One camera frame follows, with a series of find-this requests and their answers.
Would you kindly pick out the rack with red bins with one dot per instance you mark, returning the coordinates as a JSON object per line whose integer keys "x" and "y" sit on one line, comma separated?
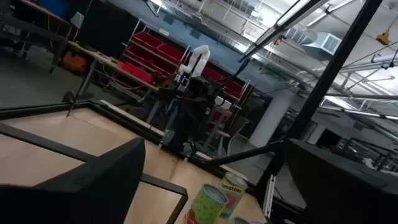
{"x": 155, "y": 46}

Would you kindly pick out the blue bin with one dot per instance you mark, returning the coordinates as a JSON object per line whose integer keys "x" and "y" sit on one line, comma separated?
{"x": 54, "y": 6}

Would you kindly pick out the wooden workbench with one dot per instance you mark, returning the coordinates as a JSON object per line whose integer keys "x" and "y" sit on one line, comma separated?
{"x": 109, "y": 60}

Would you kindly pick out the can with multicolour tomatoes label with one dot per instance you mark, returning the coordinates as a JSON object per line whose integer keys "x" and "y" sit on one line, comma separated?
{"x": 233, "y": 194}

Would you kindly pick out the grey ventilation unit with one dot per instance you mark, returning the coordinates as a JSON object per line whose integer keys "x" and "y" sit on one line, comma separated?
{"x": 325, "y": 43}

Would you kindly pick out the wooden desk with black frame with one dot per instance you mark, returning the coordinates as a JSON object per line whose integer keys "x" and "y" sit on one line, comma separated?
{"x": 46, "y": 12}

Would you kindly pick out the orange bag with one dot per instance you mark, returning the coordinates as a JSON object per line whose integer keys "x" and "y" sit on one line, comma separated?
{"x": 74, "y": 62}

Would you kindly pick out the can with green label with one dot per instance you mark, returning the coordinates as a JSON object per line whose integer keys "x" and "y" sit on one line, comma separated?
{"x": 207, "y": 203}

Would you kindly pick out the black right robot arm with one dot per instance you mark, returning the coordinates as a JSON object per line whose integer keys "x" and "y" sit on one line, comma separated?
{"x": 192, "y": 105}

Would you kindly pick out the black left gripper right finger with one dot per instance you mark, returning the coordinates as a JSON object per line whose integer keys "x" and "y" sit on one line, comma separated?
{"x": 348, "y": 199}

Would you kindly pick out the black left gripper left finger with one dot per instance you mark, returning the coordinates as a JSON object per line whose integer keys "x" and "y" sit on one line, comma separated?
{"x": 77, "y": 199}

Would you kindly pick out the black aluminium table frame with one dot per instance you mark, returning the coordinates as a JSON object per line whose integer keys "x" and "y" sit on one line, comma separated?
{"x": 337, "y": 62}

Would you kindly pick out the white round column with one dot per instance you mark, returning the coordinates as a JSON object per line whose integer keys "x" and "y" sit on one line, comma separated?
{"x": 270, "y": 118}

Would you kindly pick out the yellow hanging plug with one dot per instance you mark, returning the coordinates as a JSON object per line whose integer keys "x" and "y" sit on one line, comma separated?
{"x": 384, "y": 37}

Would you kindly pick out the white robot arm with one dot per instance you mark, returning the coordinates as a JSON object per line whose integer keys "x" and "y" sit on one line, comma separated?
{"x": 199, "y": 60}

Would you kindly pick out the grey office chair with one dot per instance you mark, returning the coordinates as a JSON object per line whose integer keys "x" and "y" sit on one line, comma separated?
{"x": 230, "y": 137}

